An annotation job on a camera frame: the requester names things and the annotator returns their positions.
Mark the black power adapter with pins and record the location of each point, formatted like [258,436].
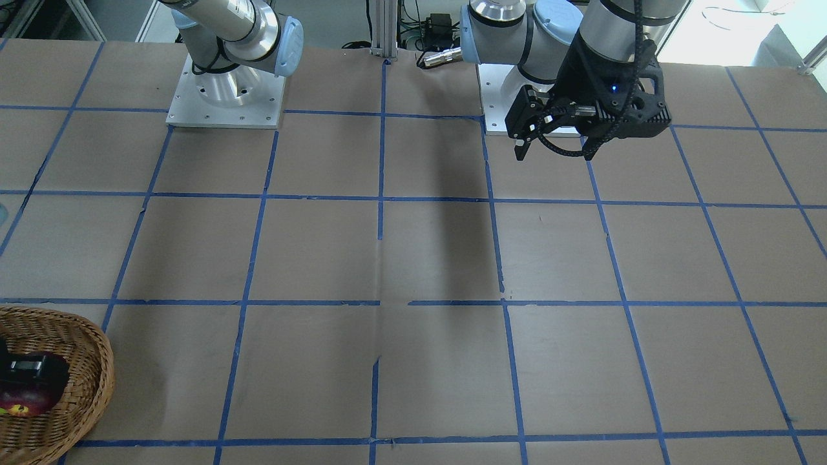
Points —
[437,32]

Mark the dark red apple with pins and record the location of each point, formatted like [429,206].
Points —
[27,400]

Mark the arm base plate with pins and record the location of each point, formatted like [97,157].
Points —
[498,88]
[243,98]

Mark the woven wicker basket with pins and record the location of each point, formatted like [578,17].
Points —
[44,439]

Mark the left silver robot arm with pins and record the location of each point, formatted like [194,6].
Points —
[536,37]

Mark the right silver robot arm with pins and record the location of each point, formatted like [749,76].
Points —
[241,54]

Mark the silver cylindrical connector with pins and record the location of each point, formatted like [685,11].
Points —
[433,59]

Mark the aluminium frame post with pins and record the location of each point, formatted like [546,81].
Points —
[384,22]

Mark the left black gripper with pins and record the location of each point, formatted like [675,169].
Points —
[579,76]

